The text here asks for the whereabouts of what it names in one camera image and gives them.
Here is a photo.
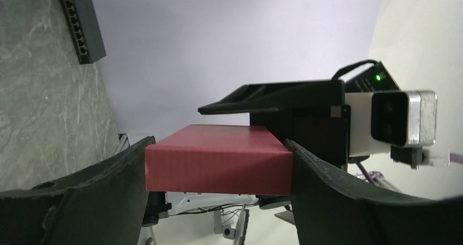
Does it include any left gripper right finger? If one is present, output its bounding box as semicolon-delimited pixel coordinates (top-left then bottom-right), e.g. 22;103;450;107
285;140;462;244

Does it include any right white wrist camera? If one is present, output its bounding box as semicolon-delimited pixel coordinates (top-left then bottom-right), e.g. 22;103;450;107
345;90;438;157

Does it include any black ridged tray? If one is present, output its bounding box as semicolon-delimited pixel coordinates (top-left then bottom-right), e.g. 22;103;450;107
59;0;106;65

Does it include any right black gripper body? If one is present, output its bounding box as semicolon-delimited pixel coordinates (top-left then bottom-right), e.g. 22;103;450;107
250;105;351;170

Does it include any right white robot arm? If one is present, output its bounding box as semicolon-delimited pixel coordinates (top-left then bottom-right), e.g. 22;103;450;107
198;59;399;170

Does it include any red paper box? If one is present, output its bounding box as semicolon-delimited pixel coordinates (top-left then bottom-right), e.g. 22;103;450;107
145;124;293;196

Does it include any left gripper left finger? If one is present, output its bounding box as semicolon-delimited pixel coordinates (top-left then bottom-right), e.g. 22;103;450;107
1;136;155;244

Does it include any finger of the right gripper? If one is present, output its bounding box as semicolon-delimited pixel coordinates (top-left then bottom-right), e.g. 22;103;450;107
198;80;345;115

